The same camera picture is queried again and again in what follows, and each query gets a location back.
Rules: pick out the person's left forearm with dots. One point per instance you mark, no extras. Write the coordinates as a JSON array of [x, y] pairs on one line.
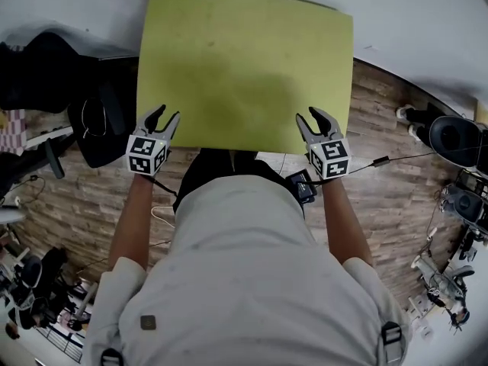
[[131, 219]]

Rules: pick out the person's grey shirt torso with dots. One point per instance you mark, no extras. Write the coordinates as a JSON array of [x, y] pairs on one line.
[[244, 280]]

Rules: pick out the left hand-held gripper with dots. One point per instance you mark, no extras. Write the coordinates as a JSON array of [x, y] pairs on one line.
[[146, 153]]

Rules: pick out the person's right forearm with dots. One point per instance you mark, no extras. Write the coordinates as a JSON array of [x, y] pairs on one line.
[[343, 219]]

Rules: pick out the black box device at waist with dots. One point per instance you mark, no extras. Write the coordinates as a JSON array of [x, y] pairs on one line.
[[301, 185]]

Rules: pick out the green tablecloth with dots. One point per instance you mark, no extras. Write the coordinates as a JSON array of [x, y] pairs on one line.
[[244, 52]]

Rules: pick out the pink checkered cloth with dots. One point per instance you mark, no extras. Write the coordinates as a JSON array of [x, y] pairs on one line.
[[11, 128]]

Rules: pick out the black office chair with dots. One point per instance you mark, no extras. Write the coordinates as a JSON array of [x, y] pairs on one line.
[[49, 74]]

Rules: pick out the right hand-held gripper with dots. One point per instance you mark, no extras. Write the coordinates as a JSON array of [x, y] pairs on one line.
[[329, 156]]

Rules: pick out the black round-backed chair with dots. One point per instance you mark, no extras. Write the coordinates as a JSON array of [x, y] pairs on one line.
[[453, 135]]

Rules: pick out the person's black trouser legs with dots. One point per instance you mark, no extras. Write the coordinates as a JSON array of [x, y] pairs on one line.
[[213, 166]]

